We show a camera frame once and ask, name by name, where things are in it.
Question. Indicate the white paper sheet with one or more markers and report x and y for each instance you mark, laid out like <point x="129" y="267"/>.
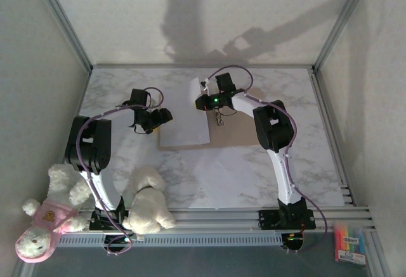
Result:
<point x="184" y="128"/>

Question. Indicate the brown cardboard folder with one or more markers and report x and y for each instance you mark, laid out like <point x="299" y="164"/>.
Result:
<point x="234" y="131"/>

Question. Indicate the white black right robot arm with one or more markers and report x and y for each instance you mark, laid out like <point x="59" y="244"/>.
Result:
<point x="284" y="175"/>

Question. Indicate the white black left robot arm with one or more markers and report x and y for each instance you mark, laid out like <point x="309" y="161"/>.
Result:
<point x="89" y="144"/>

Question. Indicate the metal folder fastener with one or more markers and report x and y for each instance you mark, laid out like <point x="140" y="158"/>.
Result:
<point x="219" y="119"/>

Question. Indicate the white plush dog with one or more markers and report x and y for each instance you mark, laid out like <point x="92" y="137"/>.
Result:
<point x="149" y="207"/>

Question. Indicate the white plush toy pink outfit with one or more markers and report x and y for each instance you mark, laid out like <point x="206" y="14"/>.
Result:
<point x="35" y="245"/>

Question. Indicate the highlighter pen pack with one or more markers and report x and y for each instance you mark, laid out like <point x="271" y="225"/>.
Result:
<point x="349" y="245"/>

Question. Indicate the aluminium back rail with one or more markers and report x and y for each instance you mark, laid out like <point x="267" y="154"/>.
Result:
<point x="142" y="66"/>

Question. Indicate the aluminium front rail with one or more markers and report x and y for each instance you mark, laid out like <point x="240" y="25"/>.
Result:
<point x="215" y="218"/>

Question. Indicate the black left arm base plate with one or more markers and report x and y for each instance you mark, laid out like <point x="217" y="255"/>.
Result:
<point x="95" y="223"/>

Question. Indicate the aluminium frame post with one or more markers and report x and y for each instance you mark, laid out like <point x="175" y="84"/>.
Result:
<point x="65" y="23"/>
<point x="341" y="23"/>

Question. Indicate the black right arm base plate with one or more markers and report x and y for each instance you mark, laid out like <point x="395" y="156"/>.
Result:
<point x="268" y="220"/>

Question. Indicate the aluminium side rail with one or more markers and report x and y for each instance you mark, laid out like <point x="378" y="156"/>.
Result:
<point x="349" y="194"/>

